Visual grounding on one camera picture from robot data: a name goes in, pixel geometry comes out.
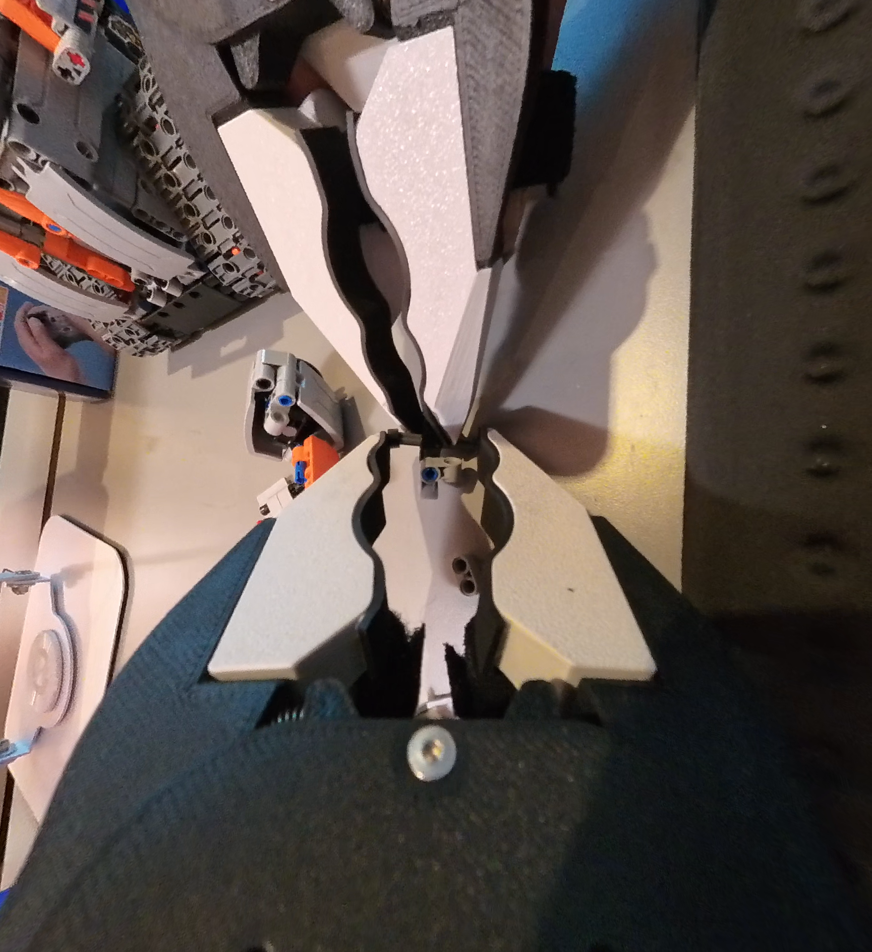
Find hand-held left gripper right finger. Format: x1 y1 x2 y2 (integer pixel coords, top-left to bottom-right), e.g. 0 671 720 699
479 427 658 685

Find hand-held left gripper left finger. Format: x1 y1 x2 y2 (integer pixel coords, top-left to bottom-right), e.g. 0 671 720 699
207 430 394 684

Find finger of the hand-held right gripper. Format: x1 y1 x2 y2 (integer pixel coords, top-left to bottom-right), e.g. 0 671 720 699
215 104 448 443
345 28 505 441

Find small black grey toy assembly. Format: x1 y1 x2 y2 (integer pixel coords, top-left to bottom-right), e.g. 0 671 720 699
387 427 481 501

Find grey orange toy sub-assembly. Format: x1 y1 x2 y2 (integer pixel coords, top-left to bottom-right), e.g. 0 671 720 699
246 348 348 516

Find grey orange tracked toy robot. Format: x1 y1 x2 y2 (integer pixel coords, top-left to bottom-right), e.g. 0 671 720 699
0 0 291 354

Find blue robot kit box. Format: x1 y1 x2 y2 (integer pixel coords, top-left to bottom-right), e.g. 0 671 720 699
0 253 118 404

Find dark dotted mat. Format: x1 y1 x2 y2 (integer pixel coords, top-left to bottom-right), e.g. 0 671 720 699
683 0 872 952

